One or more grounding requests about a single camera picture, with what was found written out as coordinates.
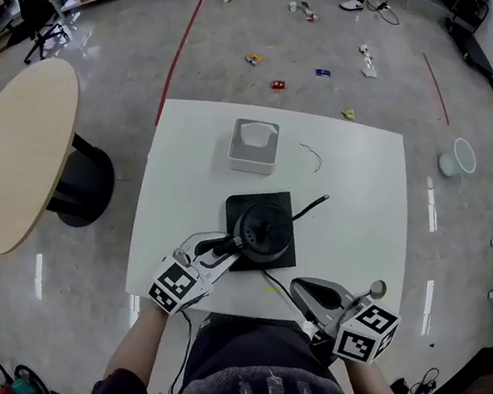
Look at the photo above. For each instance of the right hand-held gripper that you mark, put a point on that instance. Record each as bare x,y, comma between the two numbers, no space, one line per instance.
366,335

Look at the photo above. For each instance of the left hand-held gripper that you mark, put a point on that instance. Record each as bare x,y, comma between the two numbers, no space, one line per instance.
176,287

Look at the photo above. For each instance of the black square kettle base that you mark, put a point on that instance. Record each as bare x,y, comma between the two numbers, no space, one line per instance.
238,204

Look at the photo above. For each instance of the black gooseneck kettle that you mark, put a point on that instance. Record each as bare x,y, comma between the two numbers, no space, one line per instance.
264,231

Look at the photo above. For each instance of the person's right forearm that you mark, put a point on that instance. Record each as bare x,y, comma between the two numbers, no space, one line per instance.
370,382

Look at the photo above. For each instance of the person's left forearm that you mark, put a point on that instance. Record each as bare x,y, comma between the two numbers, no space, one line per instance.
135,345

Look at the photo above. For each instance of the small yellow tag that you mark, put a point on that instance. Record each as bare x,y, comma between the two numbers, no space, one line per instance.
272,290

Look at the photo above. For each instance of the person's dark shorts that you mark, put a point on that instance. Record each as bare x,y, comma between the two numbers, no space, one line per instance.
260,342

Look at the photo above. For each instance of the white tissue box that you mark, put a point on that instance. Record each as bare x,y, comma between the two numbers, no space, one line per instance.
251,160

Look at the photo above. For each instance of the red snack packet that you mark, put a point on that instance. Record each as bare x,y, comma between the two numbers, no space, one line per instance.
278,84

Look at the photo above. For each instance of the yellow-green wrapper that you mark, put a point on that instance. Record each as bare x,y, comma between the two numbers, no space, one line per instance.
349,113

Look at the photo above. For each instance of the white waste bin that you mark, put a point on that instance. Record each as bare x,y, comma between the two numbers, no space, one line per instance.
458,160

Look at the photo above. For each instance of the yellow snack packet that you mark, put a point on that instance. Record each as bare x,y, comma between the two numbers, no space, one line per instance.
253,59

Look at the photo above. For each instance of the blue snack packet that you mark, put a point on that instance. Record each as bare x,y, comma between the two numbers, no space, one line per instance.
323,73

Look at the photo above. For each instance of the round wooden table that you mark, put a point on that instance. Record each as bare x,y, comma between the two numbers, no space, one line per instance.
22,147

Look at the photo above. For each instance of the red and green vacuum cleaner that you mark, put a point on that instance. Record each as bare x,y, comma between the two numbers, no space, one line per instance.
26,386

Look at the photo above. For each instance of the white paper cup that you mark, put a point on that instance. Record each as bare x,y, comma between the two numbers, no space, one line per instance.
293,6

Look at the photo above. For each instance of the crumpled striped packet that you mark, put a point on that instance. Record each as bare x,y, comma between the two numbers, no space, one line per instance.
309,12

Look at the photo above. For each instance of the black platform trolley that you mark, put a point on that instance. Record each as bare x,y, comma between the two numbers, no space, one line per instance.
476,51

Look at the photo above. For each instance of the black office chair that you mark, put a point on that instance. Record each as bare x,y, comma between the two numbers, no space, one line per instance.
35,5

